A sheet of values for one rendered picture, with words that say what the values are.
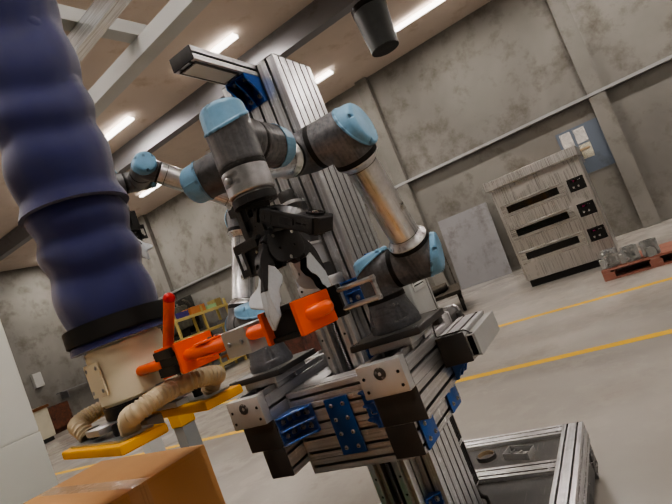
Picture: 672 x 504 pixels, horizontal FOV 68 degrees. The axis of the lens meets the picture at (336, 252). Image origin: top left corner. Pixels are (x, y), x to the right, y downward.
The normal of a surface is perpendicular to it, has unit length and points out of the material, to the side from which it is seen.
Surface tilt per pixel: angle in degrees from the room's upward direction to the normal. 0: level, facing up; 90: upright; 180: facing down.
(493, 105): 90
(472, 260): 82
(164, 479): 90
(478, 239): 82
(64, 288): 78
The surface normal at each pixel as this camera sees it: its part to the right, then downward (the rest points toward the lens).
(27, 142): -0.01, -0.35
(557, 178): -0.49, 0.14
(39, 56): 0.52, -0.27
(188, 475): 0.74, -0.33
